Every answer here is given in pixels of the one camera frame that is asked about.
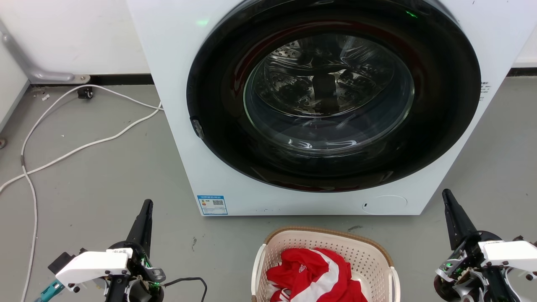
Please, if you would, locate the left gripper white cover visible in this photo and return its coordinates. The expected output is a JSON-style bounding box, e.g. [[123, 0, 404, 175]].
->
[[48, 199, 167, 302]]

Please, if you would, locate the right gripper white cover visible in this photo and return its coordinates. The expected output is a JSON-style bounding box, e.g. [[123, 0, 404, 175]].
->
[[434, 189, 537, 302]]

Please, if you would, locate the beige perforated laundry basket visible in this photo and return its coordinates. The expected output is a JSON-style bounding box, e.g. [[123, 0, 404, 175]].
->
[[251, 226, 401, 302]]

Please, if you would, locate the blue energy label sticker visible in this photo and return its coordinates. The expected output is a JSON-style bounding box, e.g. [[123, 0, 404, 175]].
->
[[197, 195, 228, 216]]

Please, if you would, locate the teal plastic connector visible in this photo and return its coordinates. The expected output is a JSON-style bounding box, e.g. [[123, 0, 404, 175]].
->
[[34, 280, 65, 302]]

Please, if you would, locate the white front-load washing machine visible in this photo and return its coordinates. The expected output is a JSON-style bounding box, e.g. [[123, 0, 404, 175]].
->
[[126, 0, 537, 216]]

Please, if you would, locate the red and white garment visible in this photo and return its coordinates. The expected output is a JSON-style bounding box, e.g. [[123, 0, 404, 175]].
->
[[266, 247, 368, 302]]

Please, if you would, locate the black round washer door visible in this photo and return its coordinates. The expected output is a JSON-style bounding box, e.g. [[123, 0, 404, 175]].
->
[[186, 0, 482, 193]]

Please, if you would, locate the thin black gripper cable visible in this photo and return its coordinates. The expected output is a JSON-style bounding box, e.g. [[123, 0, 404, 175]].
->
[[162, 277, 208, 302]]

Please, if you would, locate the white power cable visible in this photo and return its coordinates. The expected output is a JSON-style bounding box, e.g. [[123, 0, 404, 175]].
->
[[0, 102, 163, 193]]

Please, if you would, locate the long white looping cable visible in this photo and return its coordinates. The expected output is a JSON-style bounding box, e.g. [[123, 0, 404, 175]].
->
[[20, 84, 164, 302]]

